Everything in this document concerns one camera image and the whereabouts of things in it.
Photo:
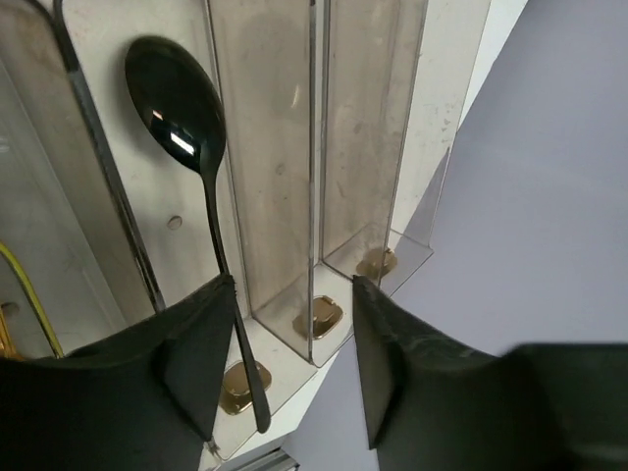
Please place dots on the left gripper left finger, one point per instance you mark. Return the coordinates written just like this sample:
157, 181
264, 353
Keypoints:
145, 398

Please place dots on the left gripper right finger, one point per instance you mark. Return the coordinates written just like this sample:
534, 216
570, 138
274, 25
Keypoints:
432, 402

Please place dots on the gold fork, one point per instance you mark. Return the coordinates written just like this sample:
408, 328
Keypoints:
8, 349

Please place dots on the black spoon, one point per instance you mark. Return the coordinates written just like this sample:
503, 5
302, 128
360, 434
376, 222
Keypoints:
182, 110

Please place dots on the clear four-slot utensil organizer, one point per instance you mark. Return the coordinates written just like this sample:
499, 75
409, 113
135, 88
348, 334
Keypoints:
338, 114

